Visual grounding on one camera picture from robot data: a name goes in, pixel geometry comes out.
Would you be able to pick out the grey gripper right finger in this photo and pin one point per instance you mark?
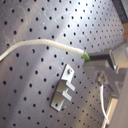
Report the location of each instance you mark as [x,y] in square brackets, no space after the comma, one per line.
[103,74]

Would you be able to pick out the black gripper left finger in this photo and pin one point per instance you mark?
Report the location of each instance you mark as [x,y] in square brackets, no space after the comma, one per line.
[103,55]

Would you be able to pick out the perforated metal board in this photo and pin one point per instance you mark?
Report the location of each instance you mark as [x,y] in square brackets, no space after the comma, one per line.
[29,75]

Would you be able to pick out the metal cable clip bracket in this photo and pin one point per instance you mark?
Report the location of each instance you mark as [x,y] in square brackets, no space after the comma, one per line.
[61,92]

